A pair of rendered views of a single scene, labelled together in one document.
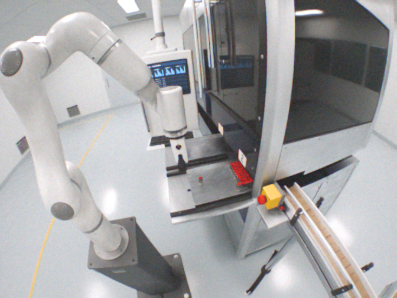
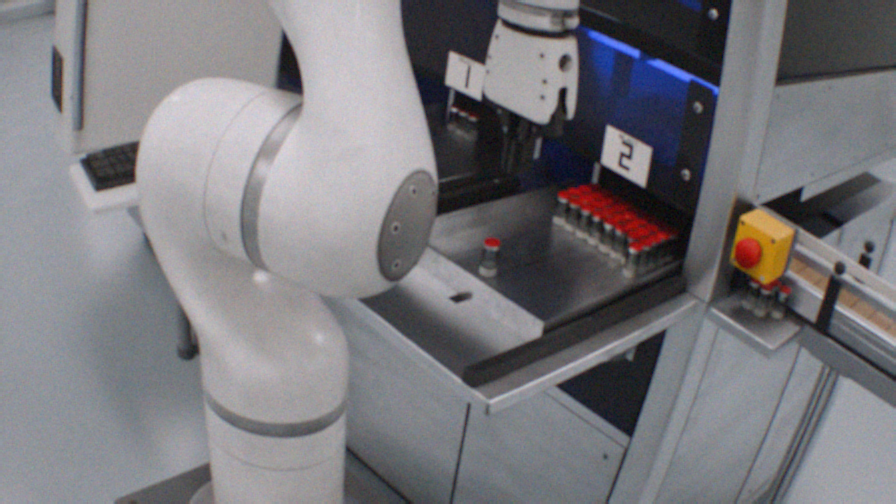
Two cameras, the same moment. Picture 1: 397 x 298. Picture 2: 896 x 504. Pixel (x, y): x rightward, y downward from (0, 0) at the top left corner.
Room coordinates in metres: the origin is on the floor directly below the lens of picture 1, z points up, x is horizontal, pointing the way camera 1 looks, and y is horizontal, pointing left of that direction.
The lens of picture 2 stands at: (-0.27, 0.70, 1.51)
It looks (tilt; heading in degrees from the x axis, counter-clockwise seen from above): 28 degrees down; 324
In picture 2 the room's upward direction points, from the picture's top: 8 degrees clockwise
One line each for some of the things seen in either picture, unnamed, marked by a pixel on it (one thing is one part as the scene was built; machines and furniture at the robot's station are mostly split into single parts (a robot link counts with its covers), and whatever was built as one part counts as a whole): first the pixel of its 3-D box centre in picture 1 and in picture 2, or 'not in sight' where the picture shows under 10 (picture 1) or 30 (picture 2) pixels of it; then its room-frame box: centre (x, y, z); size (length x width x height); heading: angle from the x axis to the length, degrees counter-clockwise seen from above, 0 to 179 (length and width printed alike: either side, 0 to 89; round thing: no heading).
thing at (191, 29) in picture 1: (195, 54); not in sight; (1.68, -0.07, 1.51); 0.49 x 0.01 x 0.59; 9
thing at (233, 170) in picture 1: (236, 175); (602, 231); (0.62, -0.19, 0.90); 0.18 x 0.02 x 0.05; 9
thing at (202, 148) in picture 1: (208, 146); (412, 153); (0.94, -0.07, 0.90); 0.34 x 0.26 x 0.04; 99
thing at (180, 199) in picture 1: (205, 167); (446, 223); (0.76, -0.03, 0.87); 0.70 x 0.48 x 0.02; 9
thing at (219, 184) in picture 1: (221, 180); (559, 251); (0.60, -0.10, 0.90); 0.34 x 0.26 x 0.04; 99
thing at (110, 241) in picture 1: (101, 232); (275, 471); (0.29, 0.45, 0.95); 0.19 x 0.19 x 0.18
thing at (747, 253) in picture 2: (262, 199); (749, 252); (0.37, -0.23, 0.99); 0.04 x 0.04 x 0.04; 9
